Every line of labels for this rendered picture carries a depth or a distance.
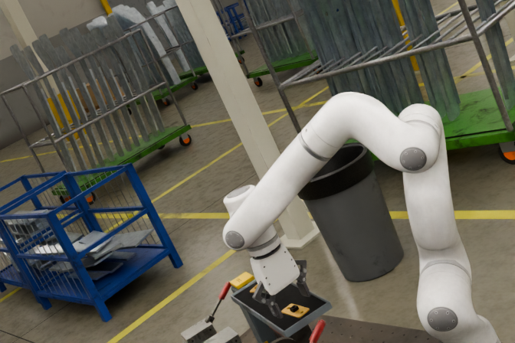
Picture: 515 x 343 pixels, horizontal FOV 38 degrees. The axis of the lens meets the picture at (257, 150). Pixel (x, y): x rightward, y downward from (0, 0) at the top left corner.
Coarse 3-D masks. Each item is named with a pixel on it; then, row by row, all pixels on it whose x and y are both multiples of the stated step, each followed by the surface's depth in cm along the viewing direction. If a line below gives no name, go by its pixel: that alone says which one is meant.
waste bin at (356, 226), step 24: (360, 144) 457; (336, 168) 473; (360, 168) 433; (312, 192) 435; (336, 192) 431; (360, 192) 435; (312, 216) 455; (336, 216) 438; (360, 216) 437; (384, 216) 447; (336, 240) 446; (360, 240) 441; (384, 240) 446; (360, 264) 447; (384, 264) 447
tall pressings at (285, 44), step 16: (256, 0) 1232; (272, 0) 1198; (256, 16) 1254; (272, 16) 1235; (272, 32) 1254; (288, 32) 1217; (304, 32) 1198; (272, 48) 1274; (288, 48) 1239; (304, 48) 1220
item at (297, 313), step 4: (292, 304) 192; (288, 308) 191; (292, 308) 188; (296, 308) 187; (300, 308) 188; (304, 308) 187; (308, 308) 186; (284, 312) 189; (288, 312) 188; (292, 312) 187; (296, 312) 186; (300, 312) 186; (304, 312) 184; (296, 316) 185; (300, 316) 184
